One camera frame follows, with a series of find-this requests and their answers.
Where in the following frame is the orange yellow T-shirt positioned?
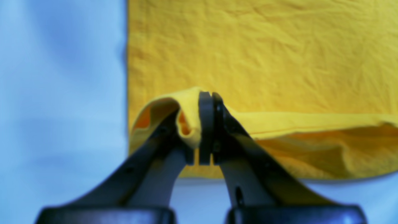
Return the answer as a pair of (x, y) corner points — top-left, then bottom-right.
(127, 0), (398, 180)

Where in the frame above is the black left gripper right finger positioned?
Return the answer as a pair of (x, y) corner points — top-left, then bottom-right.
(212, 93), (367, 224)

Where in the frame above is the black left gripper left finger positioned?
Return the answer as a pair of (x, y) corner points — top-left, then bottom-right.
(36, 109), (195, 224)

